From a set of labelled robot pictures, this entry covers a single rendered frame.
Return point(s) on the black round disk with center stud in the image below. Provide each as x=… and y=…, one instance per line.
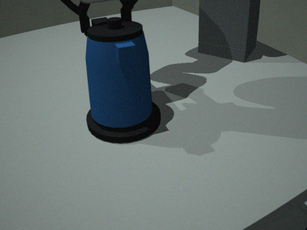
x=129, y=136

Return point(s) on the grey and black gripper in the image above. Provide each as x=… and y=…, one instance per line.
x=81, y=10

